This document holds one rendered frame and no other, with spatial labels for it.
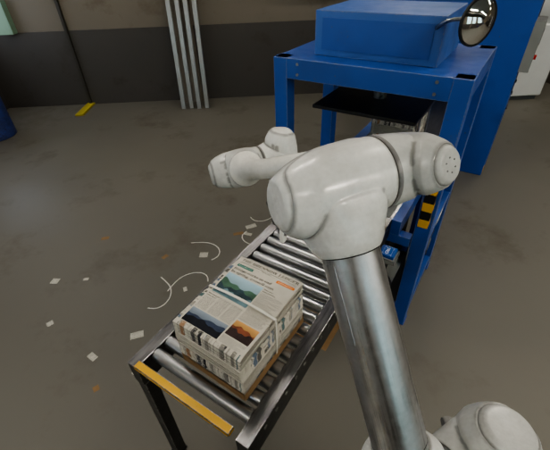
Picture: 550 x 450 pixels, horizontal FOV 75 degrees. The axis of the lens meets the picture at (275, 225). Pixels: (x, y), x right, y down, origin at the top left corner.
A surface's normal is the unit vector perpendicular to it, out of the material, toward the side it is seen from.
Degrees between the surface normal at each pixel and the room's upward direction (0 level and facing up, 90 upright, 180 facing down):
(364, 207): 63
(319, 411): 0
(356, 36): 90
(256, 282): 2
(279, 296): 4
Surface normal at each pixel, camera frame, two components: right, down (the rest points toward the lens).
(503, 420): 0.07, -0.81
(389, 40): -0.54, 0.53
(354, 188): 0.34, 0.09
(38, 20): 0.05, 0.61
